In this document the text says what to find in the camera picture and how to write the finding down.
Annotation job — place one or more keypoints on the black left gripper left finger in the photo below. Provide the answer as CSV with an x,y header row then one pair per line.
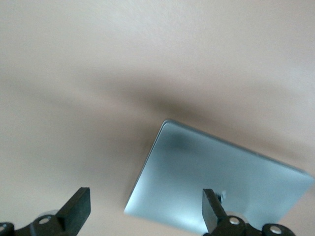
x,y
76,209

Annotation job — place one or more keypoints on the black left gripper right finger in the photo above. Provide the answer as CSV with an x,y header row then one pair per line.
x,y
212,214

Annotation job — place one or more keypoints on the silver grey laptop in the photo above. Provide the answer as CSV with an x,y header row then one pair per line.
x,y
197,172

